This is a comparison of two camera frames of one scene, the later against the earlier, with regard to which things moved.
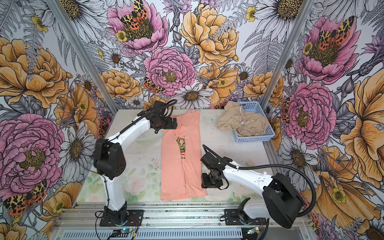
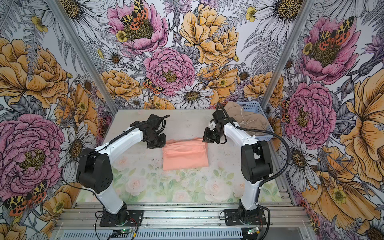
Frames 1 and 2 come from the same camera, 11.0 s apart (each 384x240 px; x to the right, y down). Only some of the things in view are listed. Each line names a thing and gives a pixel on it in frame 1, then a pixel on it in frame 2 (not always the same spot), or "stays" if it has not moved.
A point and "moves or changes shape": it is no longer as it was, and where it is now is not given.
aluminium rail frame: [168, 215] stays
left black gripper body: [166, 124] -> [155, 140]
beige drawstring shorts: [245, 123] stays
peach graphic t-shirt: [182, 173] moves or changes shape
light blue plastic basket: [254, 107] stays
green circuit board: [121, 232] stays
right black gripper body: [210, 181] -> [214, 135]
